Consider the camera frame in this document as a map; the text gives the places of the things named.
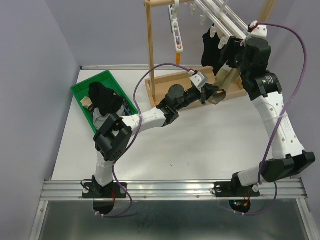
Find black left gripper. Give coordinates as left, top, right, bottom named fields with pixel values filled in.
left=174, top=83, right=218, bottom=112

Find wooden clothes rack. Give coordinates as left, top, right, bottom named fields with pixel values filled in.
left=144, top=0, right=277, bottom=107

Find black underwear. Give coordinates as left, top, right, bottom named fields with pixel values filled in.
left=88, top=82, right=124, bottom=117
left=201, top=28, right=227, bottom=76

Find blue striped underwear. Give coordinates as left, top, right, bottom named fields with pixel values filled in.
left=114, top=92, right=132, bottom=116

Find beige underwear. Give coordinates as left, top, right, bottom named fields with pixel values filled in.
left=80, top=96, right=93, bottom=110

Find grey underwear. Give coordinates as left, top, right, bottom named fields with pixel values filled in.
left=93, top=106, right=125, bottom=130

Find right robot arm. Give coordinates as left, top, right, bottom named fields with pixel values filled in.
left=221, top=37, right=316, bottom=195

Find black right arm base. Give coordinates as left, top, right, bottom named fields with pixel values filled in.
left=211, top=172, right=260, bottom=198

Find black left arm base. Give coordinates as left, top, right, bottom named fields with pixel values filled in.
left=80, top=176, right=127, bottom=199

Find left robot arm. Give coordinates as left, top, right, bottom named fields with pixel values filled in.
left=90, top=83, right=226, bottom=197

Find white rectangular clip hanger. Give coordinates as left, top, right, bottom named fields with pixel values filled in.
left=190, top=0, right=249, bottom=50

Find white straight clip hanger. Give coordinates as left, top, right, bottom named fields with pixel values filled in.
left=168, top=0, right=184, bottom=54

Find orange clothes peg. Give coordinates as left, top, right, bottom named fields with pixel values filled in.
left=175, top=52, right=181, bottom=65

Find green plastic tray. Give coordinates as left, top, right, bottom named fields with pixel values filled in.
left=70, top=70, right=138, bottom=133

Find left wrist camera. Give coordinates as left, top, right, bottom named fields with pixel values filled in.
left=188, top=69, right=208, bottom=92

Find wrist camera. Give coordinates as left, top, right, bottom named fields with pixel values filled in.
left=246, top=20, right=268, bottom=40
left=188, top=69, right=208, bottom=92

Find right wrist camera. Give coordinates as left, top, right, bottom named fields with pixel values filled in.
left=246, top=20, right=268, bottom=40

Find aluminium mounting rail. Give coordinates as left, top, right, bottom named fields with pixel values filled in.
left=40, top=178, right=308, bottom=202

